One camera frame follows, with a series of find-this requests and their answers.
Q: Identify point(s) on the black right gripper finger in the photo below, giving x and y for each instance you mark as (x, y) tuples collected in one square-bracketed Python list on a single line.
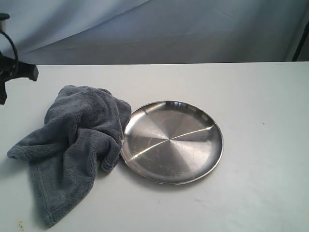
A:
[(3, 93)]

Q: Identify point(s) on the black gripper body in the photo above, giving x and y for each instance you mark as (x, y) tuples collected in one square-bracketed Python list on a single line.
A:
[(8, 68)]

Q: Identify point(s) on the blue-grey backdrop cloth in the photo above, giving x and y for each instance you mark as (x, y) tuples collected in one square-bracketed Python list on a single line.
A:
[(154, 31)]

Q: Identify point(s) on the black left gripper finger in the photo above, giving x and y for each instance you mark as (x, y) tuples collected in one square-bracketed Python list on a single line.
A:
[(26, 70)]

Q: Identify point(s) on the round stainless steel plate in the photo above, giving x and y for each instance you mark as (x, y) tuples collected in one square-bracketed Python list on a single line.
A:
[(172, 142)]

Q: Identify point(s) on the grey fleece towel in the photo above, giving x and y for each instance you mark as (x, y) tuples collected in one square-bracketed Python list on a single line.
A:
[(83, 132)]

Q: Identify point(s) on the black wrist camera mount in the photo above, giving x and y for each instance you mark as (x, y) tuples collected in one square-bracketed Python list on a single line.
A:
[(3, 18)]

